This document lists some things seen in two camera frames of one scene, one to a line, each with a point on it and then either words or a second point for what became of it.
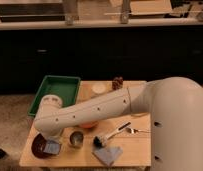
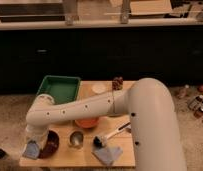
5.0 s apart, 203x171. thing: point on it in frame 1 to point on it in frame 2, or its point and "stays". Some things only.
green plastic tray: x=67 y=87 stays
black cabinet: x=23 y=57 stays
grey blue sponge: x=52 y=146 to x=32 y=150
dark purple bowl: x=44 y=148 stays
